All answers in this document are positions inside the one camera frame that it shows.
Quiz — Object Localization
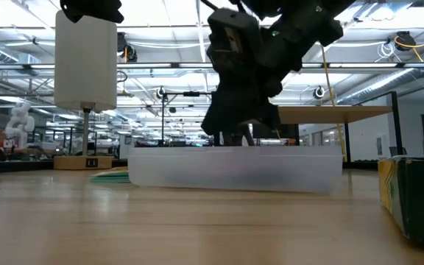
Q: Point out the black ceiling cable reel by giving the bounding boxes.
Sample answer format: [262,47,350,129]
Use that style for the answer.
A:
[312,85,327,100]
[117,32,138,63]
[394,30,419,52]

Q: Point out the black perforated computer case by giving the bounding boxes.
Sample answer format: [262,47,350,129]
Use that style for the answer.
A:
[280,123,301,141]

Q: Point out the wooden shelf riser black legs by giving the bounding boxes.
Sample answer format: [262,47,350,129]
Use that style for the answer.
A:
[277,91,404,165]

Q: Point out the yellow hanging cable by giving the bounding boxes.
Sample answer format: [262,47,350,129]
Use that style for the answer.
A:
[319,46,347,163]

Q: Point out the teal sticky note pad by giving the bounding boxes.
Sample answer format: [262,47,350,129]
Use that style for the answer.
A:
[90,166,133,185]

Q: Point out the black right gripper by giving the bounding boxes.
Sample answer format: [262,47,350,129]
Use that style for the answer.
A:
[201,3,345,148]

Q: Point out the green yellow crayon box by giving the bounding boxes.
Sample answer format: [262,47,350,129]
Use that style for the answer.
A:
[377,155,424,247]

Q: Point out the black metal table frame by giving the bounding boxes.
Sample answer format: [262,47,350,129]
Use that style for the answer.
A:
[0,160,129,174]

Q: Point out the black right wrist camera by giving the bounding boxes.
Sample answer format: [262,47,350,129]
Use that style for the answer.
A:
[207,7,263,75]

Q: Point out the white shade wooden table lamp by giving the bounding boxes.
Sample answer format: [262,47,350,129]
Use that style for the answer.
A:
[53,10,119,172]

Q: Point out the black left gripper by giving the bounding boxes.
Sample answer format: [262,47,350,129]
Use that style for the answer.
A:
[60,0,125,24]

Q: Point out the clear pencil case purple lid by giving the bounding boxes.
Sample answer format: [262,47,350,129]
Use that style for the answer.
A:
[127,145,344,194]

